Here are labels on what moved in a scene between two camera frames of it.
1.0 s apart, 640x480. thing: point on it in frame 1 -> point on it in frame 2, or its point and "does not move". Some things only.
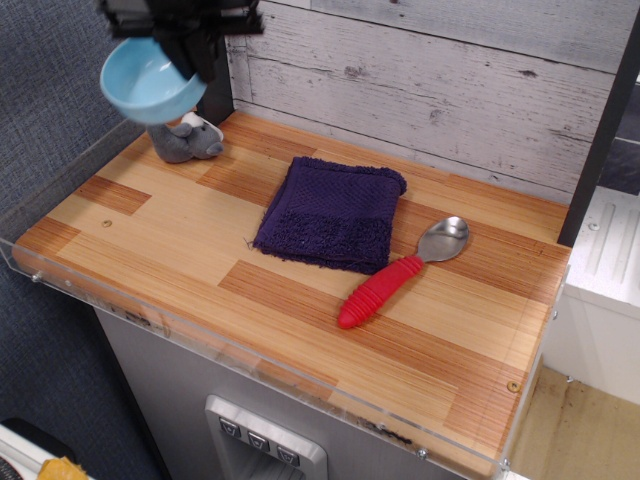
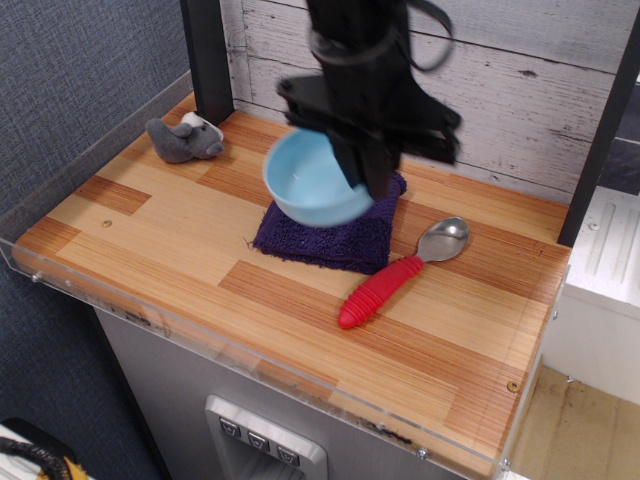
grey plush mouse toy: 192,137 does not move
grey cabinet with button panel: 210,419 does not move
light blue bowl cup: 141,82 -> 308,183
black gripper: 183,24 -> 367,91
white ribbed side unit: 594,334 does not move
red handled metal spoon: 440,240 does not move
